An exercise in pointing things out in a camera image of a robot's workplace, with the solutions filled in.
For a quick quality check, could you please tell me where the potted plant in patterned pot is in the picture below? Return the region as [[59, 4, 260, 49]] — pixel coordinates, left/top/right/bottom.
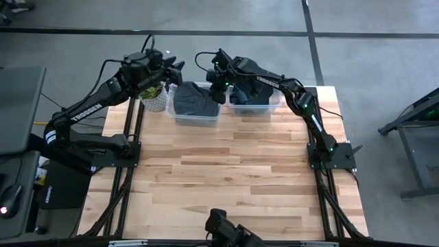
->
[[139, 84, 169, 113]]

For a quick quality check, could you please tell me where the silver aluminium bracket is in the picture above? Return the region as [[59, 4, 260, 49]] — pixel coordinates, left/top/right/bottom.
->
[[108, 239, 148, 246], [300, 241, 340, 247]]

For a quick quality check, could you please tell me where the black aluminium table frame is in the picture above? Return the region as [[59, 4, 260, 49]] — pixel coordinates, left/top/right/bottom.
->
[[77, 84, 371, 247]]

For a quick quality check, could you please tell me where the grey baseball cap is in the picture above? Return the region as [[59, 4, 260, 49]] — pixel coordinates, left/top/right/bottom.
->
[[173, 81, 220, 117]]

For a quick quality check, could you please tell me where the black computer mouse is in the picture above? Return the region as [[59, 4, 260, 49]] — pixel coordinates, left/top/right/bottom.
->
[[0, 183, 23, 220]]

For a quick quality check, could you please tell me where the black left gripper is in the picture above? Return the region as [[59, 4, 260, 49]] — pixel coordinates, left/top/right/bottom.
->
[[147, 49, 186, 86]]

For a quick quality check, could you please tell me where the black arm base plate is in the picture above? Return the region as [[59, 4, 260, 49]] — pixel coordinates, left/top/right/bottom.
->
[[91, 140, 142, 169], [307, 142, 364, 170]]

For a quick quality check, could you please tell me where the clear plastic storage bin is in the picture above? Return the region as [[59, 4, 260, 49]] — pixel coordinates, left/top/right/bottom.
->
[[226, 84, 284, 117], [165, 82, 223, 127]]

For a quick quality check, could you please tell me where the small colourful carton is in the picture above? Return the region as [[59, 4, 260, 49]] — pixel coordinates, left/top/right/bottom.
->
[[34, 156, 49, 186]]

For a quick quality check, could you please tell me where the grey side desk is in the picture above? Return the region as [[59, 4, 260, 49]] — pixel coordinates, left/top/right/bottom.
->
[[0, 150, 40, 240]]

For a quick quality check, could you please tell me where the grey metal stand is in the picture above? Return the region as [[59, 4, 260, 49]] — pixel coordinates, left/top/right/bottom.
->
[[378, 87, 439, 200]]

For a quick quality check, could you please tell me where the black Trossen case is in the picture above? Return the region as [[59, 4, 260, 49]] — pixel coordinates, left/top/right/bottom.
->
[[37, 132, 104, 210]]

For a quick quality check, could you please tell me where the office chair base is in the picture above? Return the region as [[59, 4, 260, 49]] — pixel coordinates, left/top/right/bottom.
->
[[0, 0, 35, 25]]

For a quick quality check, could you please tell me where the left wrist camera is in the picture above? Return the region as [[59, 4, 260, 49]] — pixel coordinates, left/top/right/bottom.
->
[[121, 50, 152, 83]]

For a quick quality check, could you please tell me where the grey rectangular panel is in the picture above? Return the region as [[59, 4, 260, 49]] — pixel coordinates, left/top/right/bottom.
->
[[0, 64, 47, 155]]

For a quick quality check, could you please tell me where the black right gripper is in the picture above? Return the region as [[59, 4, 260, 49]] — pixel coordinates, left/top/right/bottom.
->
[[206, 49, 243, 106]]

